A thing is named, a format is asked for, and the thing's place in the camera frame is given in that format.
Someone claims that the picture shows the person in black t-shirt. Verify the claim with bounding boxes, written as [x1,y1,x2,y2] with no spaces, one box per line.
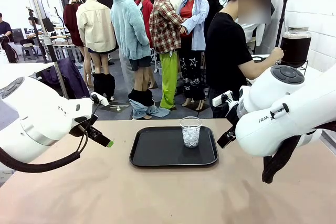
[206,0,272,119]

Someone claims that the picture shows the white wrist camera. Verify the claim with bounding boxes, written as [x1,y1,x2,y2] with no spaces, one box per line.
[90,92,109,106]
[212,90,234,106]

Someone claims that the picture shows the mannequin in light-blue fleece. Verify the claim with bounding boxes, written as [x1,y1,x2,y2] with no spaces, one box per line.
[110,0,155,120]

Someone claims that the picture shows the white work table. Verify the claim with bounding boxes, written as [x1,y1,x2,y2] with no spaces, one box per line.
[0,62,57,88]

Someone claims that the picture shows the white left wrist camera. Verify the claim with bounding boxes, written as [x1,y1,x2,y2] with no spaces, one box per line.
[90,92,109,106]

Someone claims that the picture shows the seated person in striped shirt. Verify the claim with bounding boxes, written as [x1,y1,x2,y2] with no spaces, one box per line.
[20,16,44,46]

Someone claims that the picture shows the mannequin in dark coat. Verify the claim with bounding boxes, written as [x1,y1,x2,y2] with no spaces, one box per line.
[269,0,276,23]

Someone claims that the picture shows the mannequin in plaid shirt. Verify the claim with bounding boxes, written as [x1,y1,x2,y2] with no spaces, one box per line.
[149,0,184,111]

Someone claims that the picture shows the mannequin in white shirt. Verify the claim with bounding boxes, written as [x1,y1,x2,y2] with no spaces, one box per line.
[241,23,266,46]

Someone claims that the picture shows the grey metal column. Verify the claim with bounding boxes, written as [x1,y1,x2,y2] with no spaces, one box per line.
[26,0,69,99]

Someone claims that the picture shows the short clear iced cup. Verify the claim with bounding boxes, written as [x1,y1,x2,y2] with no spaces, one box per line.
[179,116,203,149]

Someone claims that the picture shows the mannequin base plate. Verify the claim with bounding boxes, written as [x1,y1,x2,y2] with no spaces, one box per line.
[101,103,132,112]

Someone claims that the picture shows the mannequin in cream jacket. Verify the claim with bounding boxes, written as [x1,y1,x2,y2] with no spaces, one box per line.
[76,0,118,101]

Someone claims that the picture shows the purple jacket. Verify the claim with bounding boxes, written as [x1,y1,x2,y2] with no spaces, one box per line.
[41,58,91,100]

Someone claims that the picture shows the black camera tripod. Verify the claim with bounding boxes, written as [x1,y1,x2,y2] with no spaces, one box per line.
[25,6,57,63]

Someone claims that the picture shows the white side table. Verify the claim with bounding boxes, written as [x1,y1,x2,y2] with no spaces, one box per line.
[249,54,336,80]

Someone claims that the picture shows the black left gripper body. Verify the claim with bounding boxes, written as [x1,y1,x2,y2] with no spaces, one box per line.
[69,115,103,140]

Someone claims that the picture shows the black light stand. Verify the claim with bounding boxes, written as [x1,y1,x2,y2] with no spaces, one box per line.
[267,0,291,51]

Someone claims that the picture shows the mannequin in blue open shirt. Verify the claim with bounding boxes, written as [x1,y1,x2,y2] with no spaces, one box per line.
[178,0,211,111]

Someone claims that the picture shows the seated person in navy shirt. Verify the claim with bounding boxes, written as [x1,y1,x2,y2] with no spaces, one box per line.
[0,13,13,44]

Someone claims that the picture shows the glass dark drink dispenser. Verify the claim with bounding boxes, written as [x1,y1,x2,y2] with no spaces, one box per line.
[280,26,312,68]

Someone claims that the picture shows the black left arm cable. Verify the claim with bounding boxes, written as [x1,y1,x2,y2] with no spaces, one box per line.
[0,104,102,174]

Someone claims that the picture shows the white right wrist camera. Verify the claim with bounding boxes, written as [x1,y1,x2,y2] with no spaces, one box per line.
[212,90,234,106]

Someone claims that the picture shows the person's right forearm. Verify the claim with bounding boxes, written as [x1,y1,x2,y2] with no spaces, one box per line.
[246,52,275,80]

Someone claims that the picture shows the black bag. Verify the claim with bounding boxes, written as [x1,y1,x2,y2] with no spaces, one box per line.
[1,41,19,63]

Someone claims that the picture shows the dropped blue jeans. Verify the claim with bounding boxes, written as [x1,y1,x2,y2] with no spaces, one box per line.
[132,100,171,120]

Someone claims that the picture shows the person's right hand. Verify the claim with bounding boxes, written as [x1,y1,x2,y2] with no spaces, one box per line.
[270,47,285,64]

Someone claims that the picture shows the grey stool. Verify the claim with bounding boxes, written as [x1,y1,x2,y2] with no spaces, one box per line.
[22,45,39,61]

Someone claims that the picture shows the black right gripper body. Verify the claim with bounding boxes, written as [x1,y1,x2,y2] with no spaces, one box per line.
[225,100,244,133]

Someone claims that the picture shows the mannequin in maroon sweater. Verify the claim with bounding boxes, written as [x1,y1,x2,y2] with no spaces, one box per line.
[62,0,86,63]

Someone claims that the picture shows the large black serving tray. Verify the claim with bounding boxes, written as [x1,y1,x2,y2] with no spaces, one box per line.
[129,125,219,168]

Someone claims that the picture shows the mannequin in red jacket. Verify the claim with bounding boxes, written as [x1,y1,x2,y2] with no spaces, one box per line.
[133,0,154,48]

